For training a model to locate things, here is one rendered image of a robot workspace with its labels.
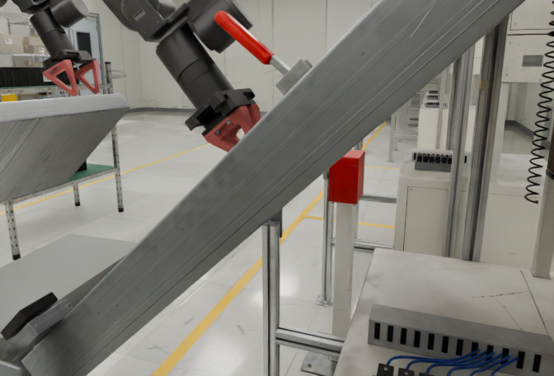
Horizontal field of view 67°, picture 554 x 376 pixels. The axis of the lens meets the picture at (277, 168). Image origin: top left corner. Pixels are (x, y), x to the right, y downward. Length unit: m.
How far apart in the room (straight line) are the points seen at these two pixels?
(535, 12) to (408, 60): 1.50
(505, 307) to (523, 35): 1.10
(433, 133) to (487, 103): 4.04
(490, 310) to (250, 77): 9.28
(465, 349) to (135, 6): 0.66
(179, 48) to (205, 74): 0.05
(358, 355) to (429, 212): 1.19
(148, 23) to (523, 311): 0.79
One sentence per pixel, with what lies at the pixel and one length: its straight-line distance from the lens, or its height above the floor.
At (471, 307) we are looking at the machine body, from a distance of 0.90.
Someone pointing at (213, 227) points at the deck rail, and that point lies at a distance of 0.36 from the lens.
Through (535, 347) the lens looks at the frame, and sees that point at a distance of 0.74.
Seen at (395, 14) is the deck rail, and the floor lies 1.08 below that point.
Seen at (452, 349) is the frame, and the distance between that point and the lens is 0.73.
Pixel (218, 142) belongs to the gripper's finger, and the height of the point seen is 0.96.
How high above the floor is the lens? 1.05
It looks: 13 degrees down
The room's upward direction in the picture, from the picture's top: straight up
